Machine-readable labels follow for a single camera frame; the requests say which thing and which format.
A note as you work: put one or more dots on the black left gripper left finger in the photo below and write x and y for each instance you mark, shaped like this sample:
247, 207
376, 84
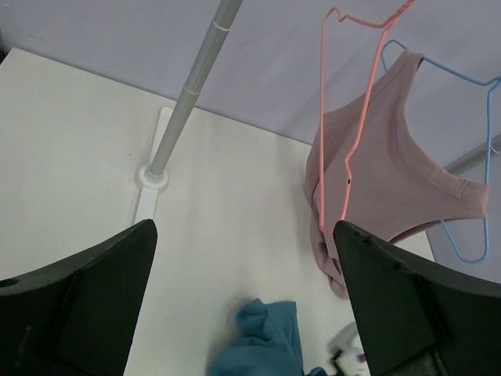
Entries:
77, 316

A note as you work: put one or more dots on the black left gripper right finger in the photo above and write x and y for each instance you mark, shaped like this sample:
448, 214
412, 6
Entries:
414, 316

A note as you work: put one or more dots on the teal tank top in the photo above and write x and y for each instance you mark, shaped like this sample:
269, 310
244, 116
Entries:
269, 343

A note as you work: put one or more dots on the pink tank top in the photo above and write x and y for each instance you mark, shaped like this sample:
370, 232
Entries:
379, 176

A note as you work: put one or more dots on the white clothes rack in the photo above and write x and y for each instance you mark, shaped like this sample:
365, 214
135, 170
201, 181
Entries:
152, 178

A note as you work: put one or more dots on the aluminium frame post right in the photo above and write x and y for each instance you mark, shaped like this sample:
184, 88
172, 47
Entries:
474, 158

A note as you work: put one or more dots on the blue wire hanger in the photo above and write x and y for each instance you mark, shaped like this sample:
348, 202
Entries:
491, 86

